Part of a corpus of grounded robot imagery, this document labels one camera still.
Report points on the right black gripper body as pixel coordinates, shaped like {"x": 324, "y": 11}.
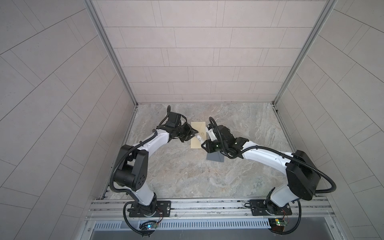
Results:
{"x": 214, "y": 146}

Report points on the grey envelope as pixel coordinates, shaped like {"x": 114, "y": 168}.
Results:
{"x": 216, "y": 157}

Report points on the white glue stick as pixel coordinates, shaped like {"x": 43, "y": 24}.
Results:
{"x": 200, "y": 139}

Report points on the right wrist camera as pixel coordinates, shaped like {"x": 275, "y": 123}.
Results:
{"x": 210, "y": 133}

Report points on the circuit board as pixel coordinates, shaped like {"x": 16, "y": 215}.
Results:
{"x": 149, "y": 226}
{"x": 278, "y": 225}

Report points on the yellow paper envelope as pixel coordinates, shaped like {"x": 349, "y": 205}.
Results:
{"x": 201, "y": 127}

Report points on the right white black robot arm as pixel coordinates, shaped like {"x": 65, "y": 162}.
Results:
{"x": 304, "y": 180}

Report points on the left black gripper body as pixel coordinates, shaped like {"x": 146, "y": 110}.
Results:
{"x": 182, "y": 133}

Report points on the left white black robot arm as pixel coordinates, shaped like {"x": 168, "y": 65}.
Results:
{"x": 130, "y": 172}

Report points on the aluminium mounting rail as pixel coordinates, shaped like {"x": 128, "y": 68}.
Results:
{"x": 197, "y": 208}

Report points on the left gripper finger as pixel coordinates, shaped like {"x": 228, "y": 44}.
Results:
{"x": 188, "y": 137}
{"x": 190, "y": 129}

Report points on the right circuit board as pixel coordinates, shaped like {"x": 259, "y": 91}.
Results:
{"x": 278, "y": 225}

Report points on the left circuit board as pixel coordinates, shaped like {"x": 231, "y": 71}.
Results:
{"x": 149, "y": 226}

